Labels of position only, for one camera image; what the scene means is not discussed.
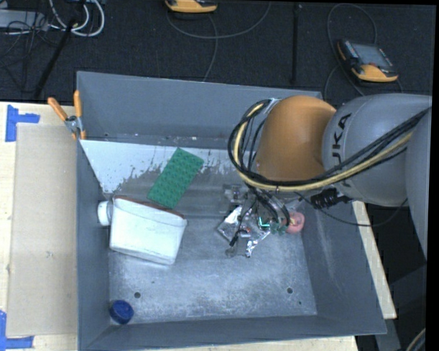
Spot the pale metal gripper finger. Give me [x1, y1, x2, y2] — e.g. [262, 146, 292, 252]
[225, 224, 251, 259]
[221, 183, 249, 209]

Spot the silver foil packet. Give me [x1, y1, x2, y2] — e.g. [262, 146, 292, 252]
[216, 205, 272, 260]

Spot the pink round toy food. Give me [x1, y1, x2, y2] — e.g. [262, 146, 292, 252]
[285, 210, 306, 235]

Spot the grey metal bin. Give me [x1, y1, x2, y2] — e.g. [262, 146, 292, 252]
[66, 70, 397, 351]

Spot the dark green flat block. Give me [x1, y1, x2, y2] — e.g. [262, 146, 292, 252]
[146, 146, 205, 211]

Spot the white plastic bottle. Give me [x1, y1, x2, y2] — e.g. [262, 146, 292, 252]
[95, 195, 189, 266]

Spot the blue round cap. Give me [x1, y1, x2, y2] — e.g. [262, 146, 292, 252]
[108, 299, 135, 326]

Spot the pale brown flat board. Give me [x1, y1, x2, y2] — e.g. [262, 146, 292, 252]
[5, 122, 86, 340]

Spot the black cylinder on white bracket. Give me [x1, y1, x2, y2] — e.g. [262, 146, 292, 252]
[309, 187, 353, 211]

